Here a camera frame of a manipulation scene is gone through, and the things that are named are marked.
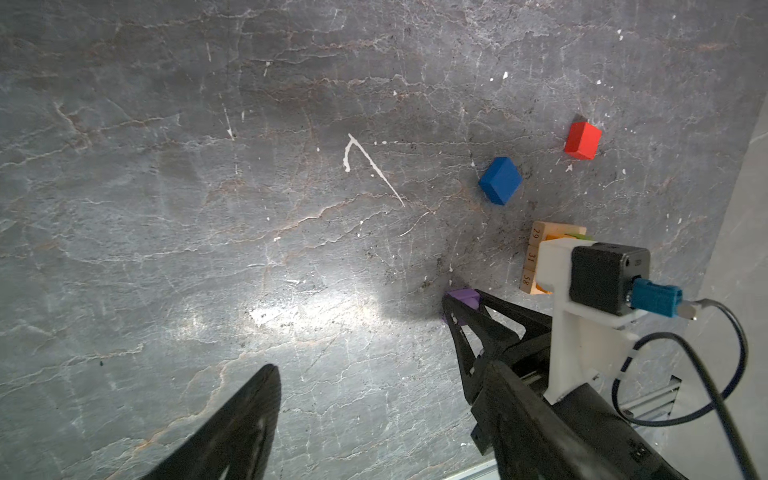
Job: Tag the aluminium front rail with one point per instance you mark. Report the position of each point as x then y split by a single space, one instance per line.
653 406

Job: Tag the small purple block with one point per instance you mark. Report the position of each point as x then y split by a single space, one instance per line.
469 297

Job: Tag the green wood block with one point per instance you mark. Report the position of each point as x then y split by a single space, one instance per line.
580 236

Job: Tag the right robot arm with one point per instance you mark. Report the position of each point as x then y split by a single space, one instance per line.
590 416

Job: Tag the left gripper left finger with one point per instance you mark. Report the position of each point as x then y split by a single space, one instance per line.
236 442

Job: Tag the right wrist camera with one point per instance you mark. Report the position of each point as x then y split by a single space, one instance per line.
599 289

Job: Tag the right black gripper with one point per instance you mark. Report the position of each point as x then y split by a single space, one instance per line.
485 339

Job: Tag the small blue cube block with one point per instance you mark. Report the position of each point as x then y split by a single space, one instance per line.
500 181

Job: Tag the small red cube block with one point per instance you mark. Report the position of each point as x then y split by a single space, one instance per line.
583 141

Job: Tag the long natural wood block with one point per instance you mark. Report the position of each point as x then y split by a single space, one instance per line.
529 284

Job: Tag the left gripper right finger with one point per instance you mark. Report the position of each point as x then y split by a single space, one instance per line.
529 440

